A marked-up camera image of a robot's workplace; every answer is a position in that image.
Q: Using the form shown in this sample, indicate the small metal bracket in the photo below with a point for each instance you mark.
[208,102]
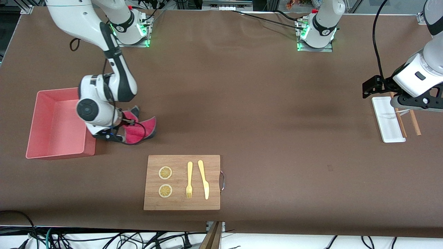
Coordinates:
[223,225]

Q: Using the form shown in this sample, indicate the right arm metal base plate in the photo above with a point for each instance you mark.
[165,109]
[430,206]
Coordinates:
[121,45]

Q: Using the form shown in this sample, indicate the white rectangular rack tray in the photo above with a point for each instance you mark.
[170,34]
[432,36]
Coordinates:
[384,121]

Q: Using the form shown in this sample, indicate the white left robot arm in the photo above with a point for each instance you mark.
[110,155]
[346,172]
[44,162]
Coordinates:
[415,76]

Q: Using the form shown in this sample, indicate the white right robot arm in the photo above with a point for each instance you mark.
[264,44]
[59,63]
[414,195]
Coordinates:
[93,110]

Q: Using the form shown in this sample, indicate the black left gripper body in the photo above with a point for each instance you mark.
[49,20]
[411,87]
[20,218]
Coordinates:
[384,84]

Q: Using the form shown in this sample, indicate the wooden plank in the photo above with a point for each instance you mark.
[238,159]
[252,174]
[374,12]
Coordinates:
[211,238]

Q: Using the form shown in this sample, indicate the wooden cutting board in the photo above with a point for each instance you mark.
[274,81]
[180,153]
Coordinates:
[180,204]

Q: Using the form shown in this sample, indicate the yellow plastic knife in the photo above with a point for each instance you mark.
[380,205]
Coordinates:
[204,180]

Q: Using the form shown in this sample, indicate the grey metal rail box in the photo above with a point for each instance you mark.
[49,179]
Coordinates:
[225,3]

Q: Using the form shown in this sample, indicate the lemon slice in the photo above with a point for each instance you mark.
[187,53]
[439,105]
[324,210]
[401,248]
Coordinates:
[165,191]
[165,173]

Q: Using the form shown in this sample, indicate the grey and pink microfibre cloth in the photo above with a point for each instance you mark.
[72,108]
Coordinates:
[143,128]

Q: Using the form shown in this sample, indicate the yellow plastic fork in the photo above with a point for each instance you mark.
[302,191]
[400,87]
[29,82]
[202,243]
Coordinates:
[189,173]

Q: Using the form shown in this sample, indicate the black power plug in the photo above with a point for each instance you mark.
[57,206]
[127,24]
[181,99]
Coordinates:
[187,242]

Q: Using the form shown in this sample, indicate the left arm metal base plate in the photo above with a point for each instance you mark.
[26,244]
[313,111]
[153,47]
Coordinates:
[325,50]

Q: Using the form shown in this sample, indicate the pink plastic bin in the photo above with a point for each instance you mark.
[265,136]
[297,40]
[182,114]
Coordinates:
[55,138]

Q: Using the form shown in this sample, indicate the colourful small object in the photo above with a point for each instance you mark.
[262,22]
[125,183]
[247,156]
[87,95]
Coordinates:
[291,4]

